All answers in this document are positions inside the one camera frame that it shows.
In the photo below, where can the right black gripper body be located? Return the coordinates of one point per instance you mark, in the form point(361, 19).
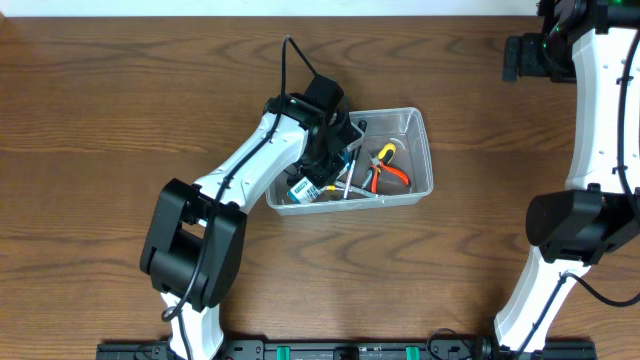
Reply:
point(539, 57)

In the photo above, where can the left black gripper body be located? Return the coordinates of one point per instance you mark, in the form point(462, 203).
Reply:
point(320, 163)

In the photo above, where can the small black claw hammer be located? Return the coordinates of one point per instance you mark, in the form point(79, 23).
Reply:
point(362, 125)

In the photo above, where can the black slim screwdriver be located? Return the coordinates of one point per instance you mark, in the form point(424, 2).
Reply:
point(334, 188)

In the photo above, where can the red handled pliers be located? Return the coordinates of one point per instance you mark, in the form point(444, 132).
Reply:
point(378, 167)

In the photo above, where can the white and blue box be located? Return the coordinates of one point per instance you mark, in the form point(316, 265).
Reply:
point(304, 192)

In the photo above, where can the silver combination wrench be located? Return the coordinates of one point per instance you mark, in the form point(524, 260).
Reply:
point(356, 190)

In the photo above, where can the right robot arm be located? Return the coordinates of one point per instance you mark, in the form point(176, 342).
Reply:
point(593, 44)

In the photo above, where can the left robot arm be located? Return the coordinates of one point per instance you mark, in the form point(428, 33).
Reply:
point(193, 248)

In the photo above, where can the clear plastic container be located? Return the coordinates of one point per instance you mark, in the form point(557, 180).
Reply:
point(402, 126)

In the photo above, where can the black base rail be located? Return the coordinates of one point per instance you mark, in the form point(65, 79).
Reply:
point(436, 349)

